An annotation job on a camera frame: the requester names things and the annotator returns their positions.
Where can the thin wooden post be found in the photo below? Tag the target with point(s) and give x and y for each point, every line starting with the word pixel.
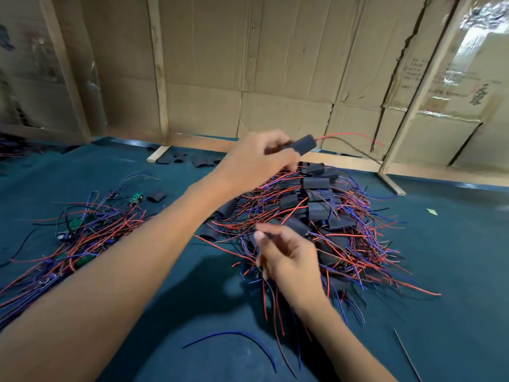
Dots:
pixel 157 67

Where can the pile of black sleeve pieces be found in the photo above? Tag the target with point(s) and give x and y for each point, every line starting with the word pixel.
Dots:
pixel 199 161

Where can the person's left forearm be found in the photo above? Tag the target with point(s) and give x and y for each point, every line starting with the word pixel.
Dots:
pixel 95 290

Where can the pale slanted wooden post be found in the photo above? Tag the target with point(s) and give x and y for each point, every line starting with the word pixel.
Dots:
pixel 421 83

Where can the pile of sleeved wired boards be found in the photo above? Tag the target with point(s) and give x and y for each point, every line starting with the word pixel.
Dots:
pixel 318 195

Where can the person's right forearm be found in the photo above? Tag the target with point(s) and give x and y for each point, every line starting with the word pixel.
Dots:
pixel 350 354

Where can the small green scrap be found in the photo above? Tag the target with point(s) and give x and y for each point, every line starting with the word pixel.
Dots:
pixel 432 211

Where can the wide wooden post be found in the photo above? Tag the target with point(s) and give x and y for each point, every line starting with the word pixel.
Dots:
pixel 63 67

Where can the clear plastic sheet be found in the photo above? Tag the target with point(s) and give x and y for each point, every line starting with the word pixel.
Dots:
pixel 473 55

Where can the pile of unsleeved wired boards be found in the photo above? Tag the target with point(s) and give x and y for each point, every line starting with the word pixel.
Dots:
pixel 79 234

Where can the person's right hand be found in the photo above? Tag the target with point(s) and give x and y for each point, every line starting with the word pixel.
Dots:
pixel 294 266

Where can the wooden ledge board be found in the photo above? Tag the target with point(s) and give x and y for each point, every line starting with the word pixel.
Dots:
pixel 445 180

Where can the person's left hand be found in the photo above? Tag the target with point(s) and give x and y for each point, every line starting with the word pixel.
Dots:
pixel 254 159

